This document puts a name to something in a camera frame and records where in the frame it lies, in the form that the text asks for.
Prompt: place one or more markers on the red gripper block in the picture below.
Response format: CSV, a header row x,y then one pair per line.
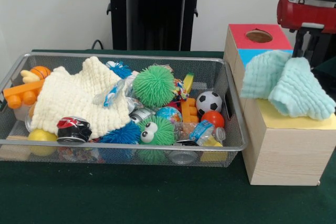
x,y
294,14

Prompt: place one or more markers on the mint green waffle cloth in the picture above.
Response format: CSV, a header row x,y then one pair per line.
x,y
296,90

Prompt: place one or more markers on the multicolour polka dot cloth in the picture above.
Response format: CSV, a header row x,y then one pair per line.
x,y
181,90

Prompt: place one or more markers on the wooden box with three holes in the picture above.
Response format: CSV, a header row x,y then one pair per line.
x,y
275,155

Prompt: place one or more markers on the shallow clear mesh bin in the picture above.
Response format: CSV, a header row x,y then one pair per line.
x,y
11,128

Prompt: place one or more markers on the dark green table cloth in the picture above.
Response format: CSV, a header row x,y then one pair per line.
x,y
328,74
131,195

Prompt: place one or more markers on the small soccer ball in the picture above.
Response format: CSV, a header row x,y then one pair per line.
x,y
209,102

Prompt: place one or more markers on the orange ball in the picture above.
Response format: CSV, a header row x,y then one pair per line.
x,y
214,119

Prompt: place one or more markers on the orange studded toy brick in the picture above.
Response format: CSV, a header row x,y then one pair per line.
x,y
189,111

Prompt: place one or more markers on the green spiky rubber ball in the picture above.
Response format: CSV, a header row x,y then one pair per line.
x,y
153,85

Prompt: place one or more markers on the green spiky ball with eyes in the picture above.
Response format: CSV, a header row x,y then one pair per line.
x,y
162,129

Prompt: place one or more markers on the blue spiky rubber ball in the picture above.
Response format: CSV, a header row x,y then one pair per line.
x,y
123,133

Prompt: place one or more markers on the cream waffle cloth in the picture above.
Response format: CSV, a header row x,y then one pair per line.
x,y
73,95

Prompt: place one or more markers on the crushed black red can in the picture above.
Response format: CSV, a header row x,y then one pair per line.
x,y
73,129

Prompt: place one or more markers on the orange plastic toy block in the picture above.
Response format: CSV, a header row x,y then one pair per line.
x,y
21,98

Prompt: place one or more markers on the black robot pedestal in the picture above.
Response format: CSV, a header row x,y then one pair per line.
x,y
155,11

